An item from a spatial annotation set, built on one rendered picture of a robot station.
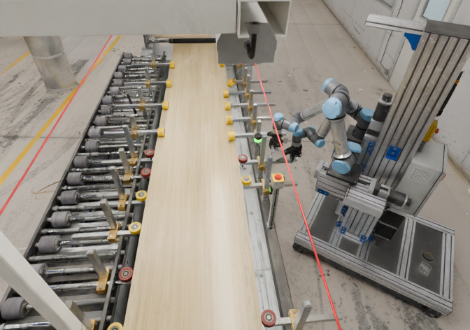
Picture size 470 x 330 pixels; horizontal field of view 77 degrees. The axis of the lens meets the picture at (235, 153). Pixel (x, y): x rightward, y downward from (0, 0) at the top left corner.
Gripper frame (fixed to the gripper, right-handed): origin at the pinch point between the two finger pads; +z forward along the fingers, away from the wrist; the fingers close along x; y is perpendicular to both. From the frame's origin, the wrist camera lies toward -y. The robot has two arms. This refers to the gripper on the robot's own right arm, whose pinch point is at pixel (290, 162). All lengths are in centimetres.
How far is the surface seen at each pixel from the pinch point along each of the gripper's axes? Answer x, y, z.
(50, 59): 287, -313, 19
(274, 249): -74, -27, 12
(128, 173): -9, -135, -8
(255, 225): -48, -36, 20
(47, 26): -140, -85, -162
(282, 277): -95, -25, 12
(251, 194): -16.7, -35.6, 19.6
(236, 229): -70, -53, -9
